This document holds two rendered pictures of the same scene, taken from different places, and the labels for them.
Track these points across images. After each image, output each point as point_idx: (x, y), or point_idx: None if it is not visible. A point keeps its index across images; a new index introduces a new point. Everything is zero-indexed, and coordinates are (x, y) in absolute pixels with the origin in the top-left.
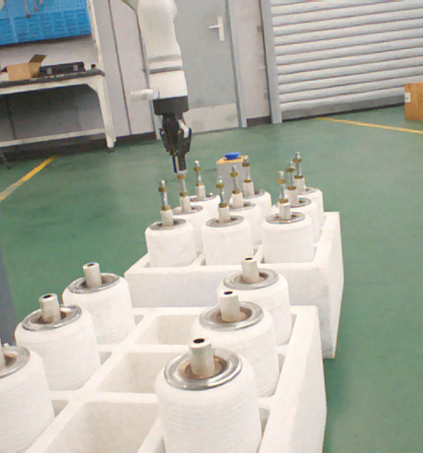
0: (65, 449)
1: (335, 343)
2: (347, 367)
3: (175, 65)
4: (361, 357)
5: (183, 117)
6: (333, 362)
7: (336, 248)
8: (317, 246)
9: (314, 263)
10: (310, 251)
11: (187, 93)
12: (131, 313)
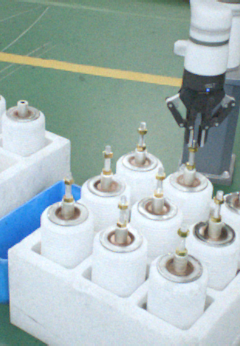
0: None
1: (34, 337)
2: None
3: (190, 35)
4: None
5: (183, 91)
6: (6, 320)
7: (115, 328)
8: (69, 269)
9: (24, 248)
10: (43, 248)
11: (197, 72)
12: (11, 143)
